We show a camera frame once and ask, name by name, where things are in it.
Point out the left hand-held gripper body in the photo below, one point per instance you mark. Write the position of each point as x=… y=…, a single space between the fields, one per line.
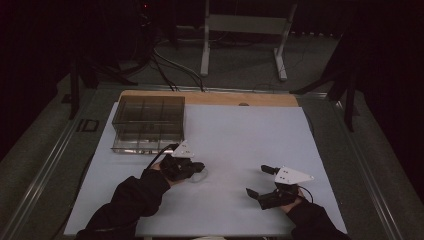
x=182 y=151

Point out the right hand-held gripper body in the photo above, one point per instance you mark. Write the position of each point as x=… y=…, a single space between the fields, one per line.
x=288 y=176

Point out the clear plastic drawer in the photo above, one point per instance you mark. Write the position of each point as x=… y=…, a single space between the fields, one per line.
x=143 y=141

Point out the clear plastic organizer box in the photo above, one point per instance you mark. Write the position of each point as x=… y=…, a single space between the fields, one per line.
x=150 y=111

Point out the person's left hand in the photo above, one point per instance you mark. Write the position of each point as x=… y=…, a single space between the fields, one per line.
x=163 y=173

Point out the person's right hand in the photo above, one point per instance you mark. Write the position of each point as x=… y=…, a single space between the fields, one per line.
x=291 y=207

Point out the white table mat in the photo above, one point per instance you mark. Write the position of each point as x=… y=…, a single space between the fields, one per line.
x=233 y=133

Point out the round table grommet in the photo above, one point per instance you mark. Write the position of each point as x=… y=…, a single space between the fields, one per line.
x=243 y=104

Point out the black tripod stand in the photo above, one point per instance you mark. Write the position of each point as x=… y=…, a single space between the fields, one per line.
x=75 y=90
x=348 y=100

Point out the black floor plate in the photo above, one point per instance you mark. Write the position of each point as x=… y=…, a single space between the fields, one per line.
x=80 y=125

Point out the white metal stand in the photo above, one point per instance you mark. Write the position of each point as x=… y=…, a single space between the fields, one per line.
x=245 y=24

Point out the metal floor rail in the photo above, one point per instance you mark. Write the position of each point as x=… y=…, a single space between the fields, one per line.
x=370 y=180
x=43 y=173

